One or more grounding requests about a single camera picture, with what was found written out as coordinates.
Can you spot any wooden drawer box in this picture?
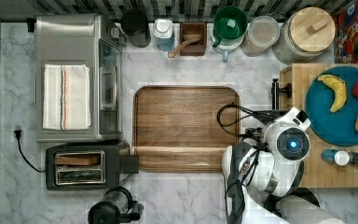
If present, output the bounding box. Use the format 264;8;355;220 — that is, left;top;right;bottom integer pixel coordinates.
279;63;358;188

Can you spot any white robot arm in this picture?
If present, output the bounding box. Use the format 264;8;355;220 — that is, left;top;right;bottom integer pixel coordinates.
222;107;311;224

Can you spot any wooden cutting board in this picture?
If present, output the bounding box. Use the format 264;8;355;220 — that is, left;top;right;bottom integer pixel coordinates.
132;86;240;173

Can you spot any brown wooden utensil box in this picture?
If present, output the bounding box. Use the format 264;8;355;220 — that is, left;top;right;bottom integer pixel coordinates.
180;22;207;56

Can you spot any wooden spoon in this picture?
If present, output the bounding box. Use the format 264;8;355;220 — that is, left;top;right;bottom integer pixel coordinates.
168;35;201;58

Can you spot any light blue mug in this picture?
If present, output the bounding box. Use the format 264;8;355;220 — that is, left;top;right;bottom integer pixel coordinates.
210;33;244;62

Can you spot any white cap bottle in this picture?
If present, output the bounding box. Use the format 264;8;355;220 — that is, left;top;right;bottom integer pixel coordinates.
153;19;174;51

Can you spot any black cup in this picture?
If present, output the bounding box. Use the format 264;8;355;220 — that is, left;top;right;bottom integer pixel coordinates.
121;9;151;48

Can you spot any green mug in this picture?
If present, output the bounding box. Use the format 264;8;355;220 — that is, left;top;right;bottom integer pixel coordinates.
213;6;248;48

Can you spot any silver toaster oven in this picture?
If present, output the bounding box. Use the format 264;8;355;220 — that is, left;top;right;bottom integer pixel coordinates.
35;14;122;143

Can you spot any white striped towel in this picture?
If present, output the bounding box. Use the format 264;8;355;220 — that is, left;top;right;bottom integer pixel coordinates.
42;64;91;131

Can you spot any clear jar of grains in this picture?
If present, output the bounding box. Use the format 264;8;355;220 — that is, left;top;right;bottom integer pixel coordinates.
241;16;280;57

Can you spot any black two-slot toaster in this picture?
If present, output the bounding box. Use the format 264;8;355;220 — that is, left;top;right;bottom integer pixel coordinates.
45;140;139;190

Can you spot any wooden toast slice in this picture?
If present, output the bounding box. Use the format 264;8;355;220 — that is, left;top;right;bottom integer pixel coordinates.
54;155;101;166

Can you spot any black paper towel holder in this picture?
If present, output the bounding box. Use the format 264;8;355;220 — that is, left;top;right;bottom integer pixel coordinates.
264;188;320;217

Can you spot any white paper towel roll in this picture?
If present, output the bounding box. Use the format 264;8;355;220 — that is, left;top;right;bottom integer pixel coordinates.
277;195;346;224

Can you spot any large jar wooden lid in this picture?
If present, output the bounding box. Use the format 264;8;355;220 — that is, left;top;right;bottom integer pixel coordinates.
272;7;336;64

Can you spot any teal plate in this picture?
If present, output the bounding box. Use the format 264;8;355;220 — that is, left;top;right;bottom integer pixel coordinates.
305;66;358;147

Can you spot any yellow banana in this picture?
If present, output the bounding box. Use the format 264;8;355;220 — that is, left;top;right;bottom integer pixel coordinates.
317;75;347;113

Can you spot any blue shaker can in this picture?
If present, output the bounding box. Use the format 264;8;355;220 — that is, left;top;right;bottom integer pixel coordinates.
321;149;350;166

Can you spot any red cereal box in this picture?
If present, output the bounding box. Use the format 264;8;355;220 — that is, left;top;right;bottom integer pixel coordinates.
334;0;358;63

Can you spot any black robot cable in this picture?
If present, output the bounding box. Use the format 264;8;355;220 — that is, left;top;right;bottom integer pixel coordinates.
216;103;274;138

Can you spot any black toaster power cable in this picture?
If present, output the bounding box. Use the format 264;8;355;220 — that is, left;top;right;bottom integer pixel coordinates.
13;125;47;174

